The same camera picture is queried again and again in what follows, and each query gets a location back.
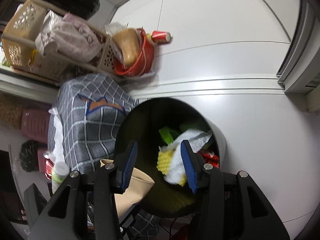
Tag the small pink stool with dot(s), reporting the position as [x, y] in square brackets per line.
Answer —
[41, 152]

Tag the white plastic bag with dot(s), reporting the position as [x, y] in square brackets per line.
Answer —
[188, 145]

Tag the red paper cup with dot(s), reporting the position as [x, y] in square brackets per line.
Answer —
[161, 37]

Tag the brown bread loaf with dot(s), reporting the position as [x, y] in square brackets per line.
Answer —
[128, 43]

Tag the green plastic bag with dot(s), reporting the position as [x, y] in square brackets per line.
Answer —
[169, 134]

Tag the white green bottle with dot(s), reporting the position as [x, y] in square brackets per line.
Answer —
[60, 171]

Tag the black trash bin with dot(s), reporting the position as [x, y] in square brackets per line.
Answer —
[142, 124]

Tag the red plastic basin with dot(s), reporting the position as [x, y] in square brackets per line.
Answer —
[144, 61]

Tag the red snack bag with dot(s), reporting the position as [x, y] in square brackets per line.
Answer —
[210, 158]

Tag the pink plastic stool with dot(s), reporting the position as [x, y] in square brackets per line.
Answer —
[35, 124]

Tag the beige plastic basket rack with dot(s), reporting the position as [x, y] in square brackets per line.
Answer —
[18, 40]

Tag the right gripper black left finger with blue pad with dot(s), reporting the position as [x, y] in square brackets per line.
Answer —
[83, 207]

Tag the woven straw basket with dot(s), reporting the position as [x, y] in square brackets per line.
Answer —
[11, 112]

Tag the red can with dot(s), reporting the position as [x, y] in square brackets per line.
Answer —
[48, 165]

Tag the black garbage bag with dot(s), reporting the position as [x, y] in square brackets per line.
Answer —
[28, 156]

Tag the yellow knitted scrubber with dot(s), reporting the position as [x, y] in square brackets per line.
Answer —
[171, 166]

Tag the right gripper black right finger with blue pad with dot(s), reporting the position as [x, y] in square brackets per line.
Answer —
[231, 206]

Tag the pink floral cloth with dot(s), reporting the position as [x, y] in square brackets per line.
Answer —
[68, 35]

